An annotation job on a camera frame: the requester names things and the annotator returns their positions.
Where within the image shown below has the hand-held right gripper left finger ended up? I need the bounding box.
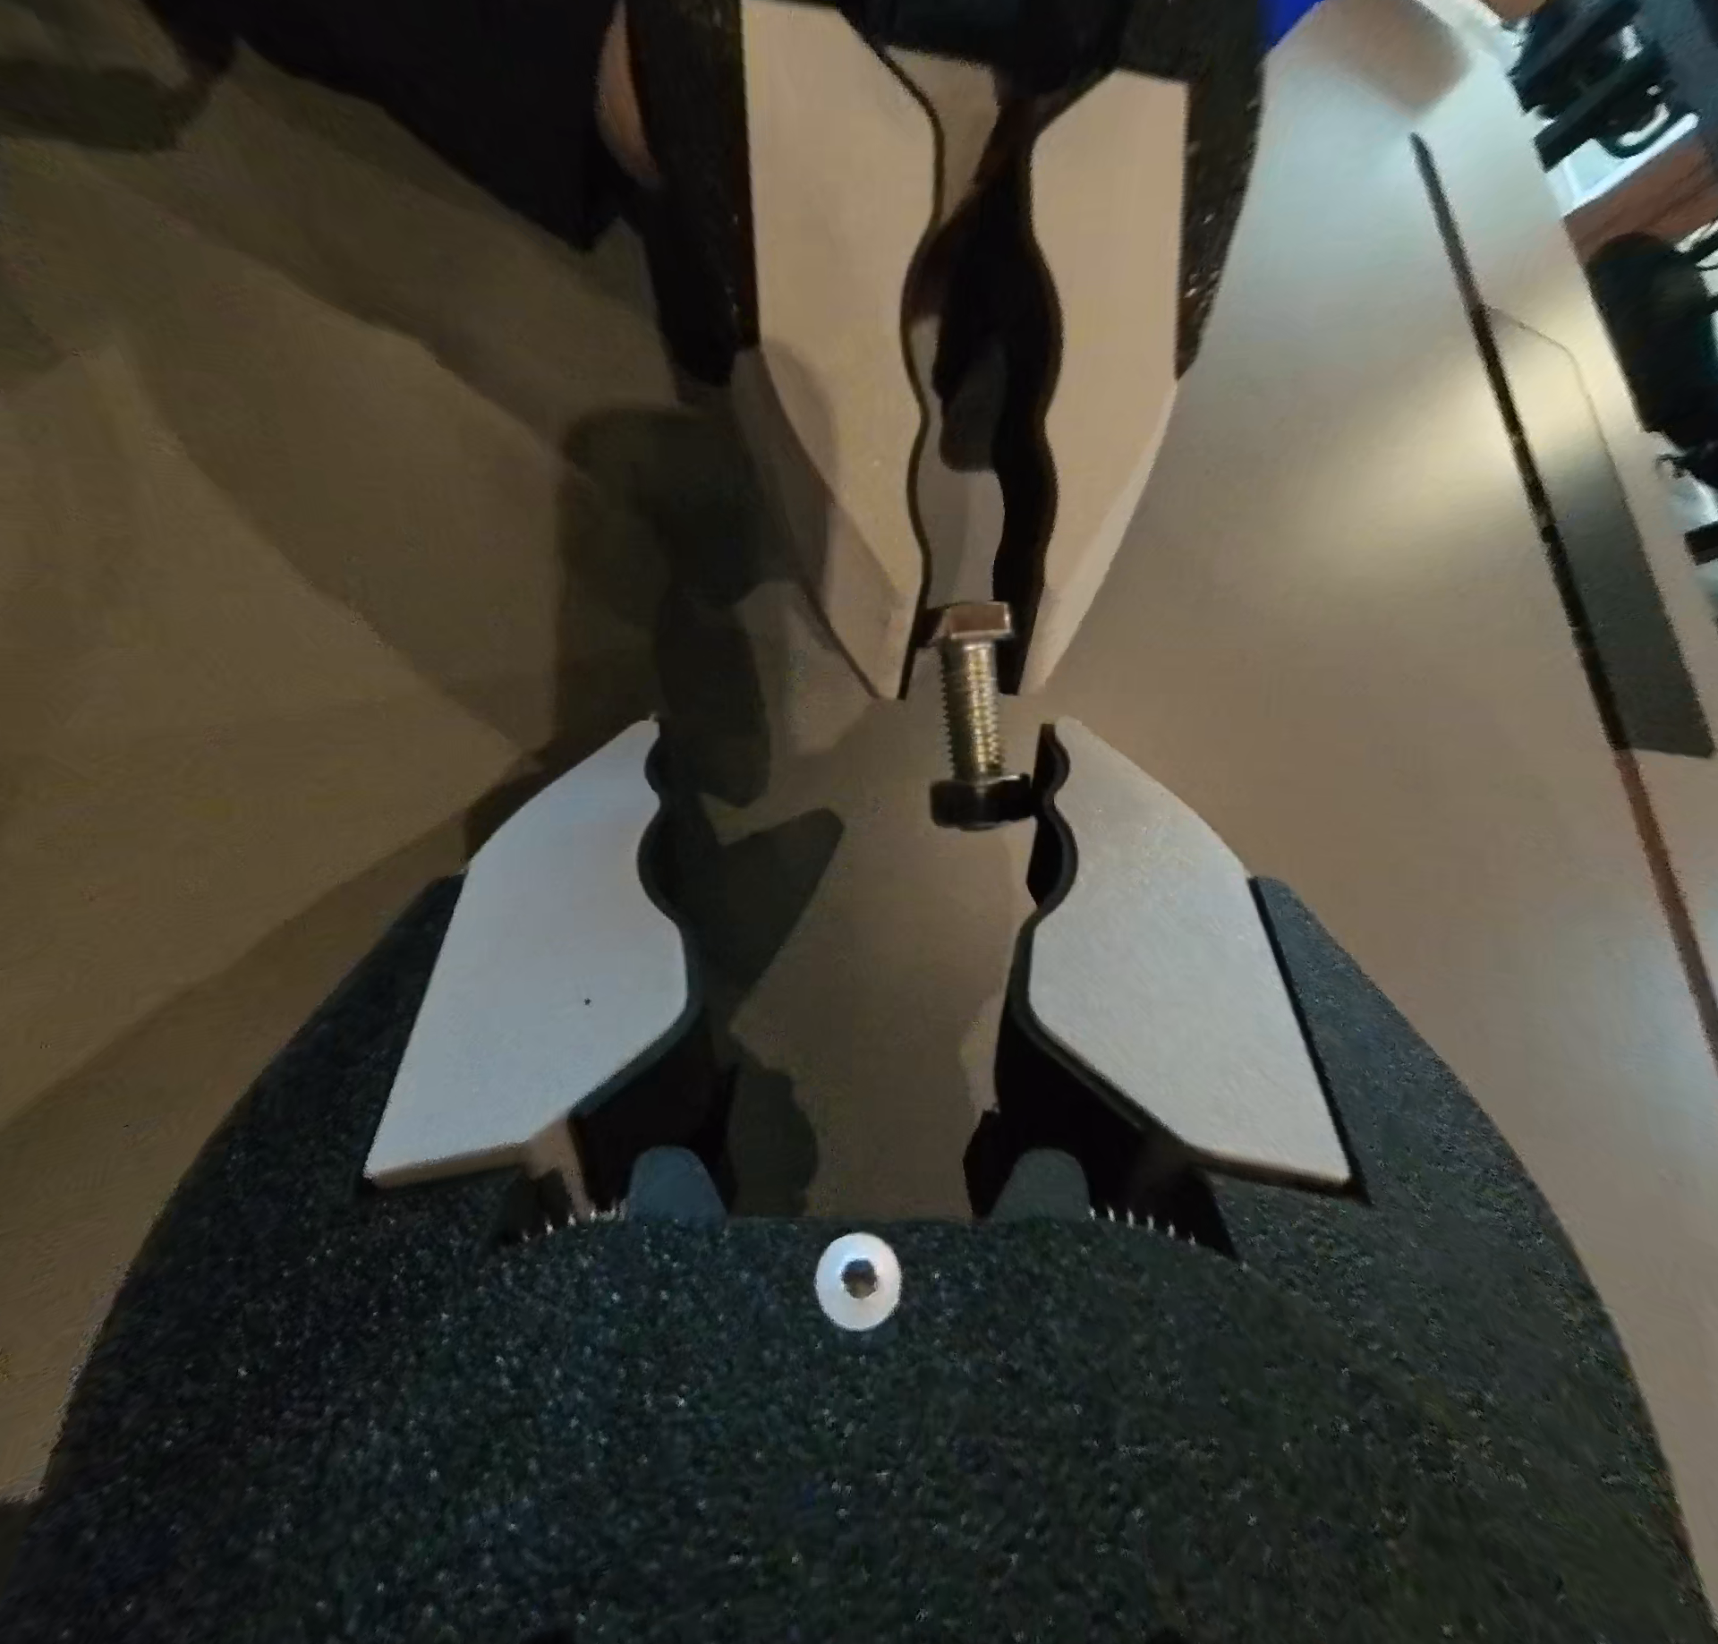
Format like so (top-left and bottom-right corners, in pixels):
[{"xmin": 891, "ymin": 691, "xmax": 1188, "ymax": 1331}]
[{"xmin": 361, "ymin": 715, "xmax": 708, "ymax": 1217}]

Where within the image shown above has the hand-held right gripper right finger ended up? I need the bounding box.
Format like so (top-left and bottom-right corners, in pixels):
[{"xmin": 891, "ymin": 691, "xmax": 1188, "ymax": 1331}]
[{"xmin": 1009, "ymin": 715, "xmax": 1357, "ymax": 1209}]

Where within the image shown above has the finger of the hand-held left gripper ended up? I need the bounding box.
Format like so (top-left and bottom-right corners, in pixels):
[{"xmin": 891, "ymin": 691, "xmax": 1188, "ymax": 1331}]
[
  {"xmin": 739, "ymin": 0, "xmax": 958, "ymax": 703},
  {"xmin": 989, "ymin": 57, "xmax": 1192, "ymax": 695}
]

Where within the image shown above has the silver hex nut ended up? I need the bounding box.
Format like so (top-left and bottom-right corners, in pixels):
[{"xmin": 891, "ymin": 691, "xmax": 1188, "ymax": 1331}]
[{"xmin": 926, "ymin": 772, "xmax": 1033, "ymax": 833}]

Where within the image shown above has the silver hex bolt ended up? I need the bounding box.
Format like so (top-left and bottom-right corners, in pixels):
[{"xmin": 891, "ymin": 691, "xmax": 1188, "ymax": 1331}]
[{"xmin": 926, "ymin": 600, "xmax": 1013, "ymax": 829}]

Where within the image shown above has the person's left hand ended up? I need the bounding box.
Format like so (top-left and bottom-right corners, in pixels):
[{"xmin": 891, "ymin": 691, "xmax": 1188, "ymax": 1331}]
[{"xmin": 594, "ymin": 0, "xmax": 665, "ymax": 191}]

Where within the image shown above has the grey office desk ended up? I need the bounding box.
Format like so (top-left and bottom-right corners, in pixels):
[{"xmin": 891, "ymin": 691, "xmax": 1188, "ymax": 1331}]
[{"xmin": 1603, "ymin": 0, "xmax": 1718, "ymax": 102}]

